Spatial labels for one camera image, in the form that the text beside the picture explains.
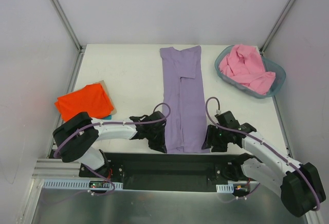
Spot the left aluminium frame post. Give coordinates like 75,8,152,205
38,0,83,52

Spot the white cable duct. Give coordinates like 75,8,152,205
216,183,234,194
43,179,123,191

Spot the aluminium rail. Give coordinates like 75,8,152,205
32,157,83,180

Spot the purple t shirt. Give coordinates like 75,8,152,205
160,46,209,154

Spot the aluminium frame post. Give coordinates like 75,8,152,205
38,0,83,52
259,0,297,55

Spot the left white cable duct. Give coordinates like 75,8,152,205
43,179,123,191

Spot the right white cable duct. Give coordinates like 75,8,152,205
216,183,234,194

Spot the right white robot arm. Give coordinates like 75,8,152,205
203,110,326,217

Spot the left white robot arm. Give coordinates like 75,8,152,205
52,111,167,178

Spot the pink t shirt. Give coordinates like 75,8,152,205
218,44,276,95

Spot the orange folded t shirt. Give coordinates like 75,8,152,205
54,83,114,122

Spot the teal folded t shirt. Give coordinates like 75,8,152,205
102,115,112,120

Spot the right aluminium frame post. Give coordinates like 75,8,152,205
259,0,297,55

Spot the blue plastic basket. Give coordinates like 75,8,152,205
214,45,286,99

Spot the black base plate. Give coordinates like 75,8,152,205
48,151,282,191

